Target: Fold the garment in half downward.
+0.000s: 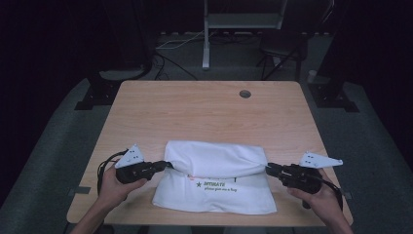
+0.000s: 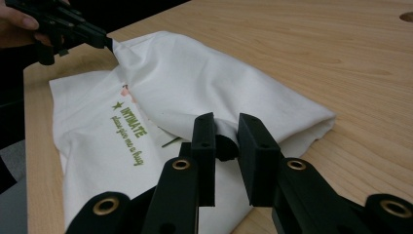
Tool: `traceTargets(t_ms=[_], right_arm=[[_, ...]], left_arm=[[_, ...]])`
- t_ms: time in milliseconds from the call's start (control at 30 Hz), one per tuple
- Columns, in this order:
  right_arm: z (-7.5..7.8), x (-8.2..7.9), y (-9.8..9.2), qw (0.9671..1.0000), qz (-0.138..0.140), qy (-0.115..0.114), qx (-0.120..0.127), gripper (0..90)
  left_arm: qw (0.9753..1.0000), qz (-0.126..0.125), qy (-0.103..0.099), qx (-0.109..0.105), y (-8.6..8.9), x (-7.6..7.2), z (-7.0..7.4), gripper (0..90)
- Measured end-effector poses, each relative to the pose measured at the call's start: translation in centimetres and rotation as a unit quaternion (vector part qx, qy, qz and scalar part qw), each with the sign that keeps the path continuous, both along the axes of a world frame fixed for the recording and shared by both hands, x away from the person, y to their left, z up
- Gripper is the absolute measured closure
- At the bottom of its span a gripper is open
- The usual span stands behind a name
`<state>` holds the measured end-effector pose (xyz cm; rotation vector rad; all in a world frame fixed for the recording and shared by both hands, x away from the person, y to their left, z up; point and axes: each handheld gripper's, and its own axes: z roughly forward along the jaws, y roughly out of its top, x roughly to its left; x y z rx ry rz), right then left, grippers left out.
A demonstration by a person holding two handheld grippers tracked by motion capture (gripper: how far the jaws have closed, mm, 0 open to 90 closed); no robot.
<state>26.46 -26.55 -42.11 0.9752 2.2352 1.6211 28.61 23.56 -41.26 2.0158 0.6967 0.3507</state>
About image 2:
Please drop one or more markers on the white printed tank top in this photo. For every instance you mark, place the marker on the white printed tank top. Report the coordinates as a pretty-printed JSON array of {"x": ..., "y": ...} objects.
[{"x": 181, "y": 71}]

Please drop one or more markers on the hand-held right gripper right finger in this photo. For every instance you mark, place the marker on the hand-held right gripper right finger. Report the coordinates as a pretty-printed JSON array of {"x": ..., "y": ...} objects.
[{"x": 259, "y": 169}]

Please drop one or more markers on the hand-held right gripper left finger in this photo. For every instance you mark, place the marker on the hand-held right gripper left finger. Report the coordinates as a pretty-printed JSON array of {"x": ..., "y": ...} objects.
[{"x": 204, "y": 169}]

